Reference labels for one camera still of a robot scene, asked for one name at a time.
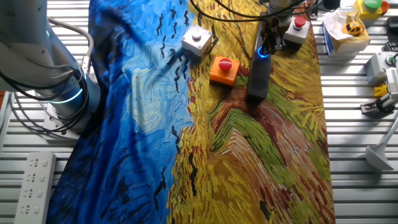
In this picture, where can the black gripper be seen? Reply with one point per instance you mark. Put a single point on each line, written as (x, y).
(273, 29)

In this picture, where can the white power strip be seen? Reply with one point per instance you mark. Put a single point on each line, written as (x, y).
(34, 186)

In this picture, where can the black speaker bar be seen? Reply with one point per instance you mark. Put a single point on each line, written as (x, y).
(259, 81)

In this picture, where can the yellow toy car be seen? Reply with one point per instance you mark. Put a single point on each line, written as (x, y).
(353, 28)

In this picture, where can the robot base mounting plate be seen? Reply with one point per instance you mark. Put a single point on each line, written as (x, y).
(49, 121)

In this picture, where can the metal clamp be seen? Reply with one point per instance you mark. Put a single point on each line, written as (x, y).
(370, 108)

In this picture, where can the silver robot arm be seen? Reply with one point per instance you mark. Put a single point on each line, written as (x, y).
(31, 46)

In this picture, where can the painted wheatfield print cloth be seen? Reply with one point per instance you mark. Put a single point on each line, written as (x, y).
(248, 155)

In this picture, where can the orange box red button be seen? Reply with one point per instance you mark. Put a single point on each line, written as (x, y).
(222, 77)

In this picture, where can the grey control box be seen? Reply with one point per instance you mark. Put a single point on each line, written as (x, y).
(374, 67)

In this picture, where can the white ribbed device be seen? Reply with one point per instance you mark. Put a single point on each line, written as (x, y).
(392, 79)

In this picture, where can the grey box small button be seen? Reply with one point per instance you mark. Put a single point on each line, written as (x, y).
(196, 46)

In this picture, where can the tissue box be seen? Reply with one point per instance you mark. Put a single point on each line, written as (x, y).
(345, 46)

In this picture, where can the yellow plastic piece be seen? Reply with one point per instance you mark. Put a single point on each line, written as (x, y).
(381, 91)

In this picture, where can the black remote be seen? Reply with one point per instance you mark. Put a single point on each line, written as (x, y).
(391, 46)

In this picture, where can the yellow box green button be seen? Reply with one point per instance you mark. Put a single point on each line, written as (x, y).
(367, 14)

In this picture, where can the black box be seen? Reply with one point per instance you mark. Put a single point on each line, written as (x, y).
(392, 23)

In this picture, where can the grey box large red button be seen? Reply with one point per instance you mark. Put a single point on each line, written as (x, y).
(295, 35)

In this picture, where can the blue-lit speaker knob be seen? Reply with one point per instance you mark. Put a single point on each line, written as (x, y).
(262, 56)

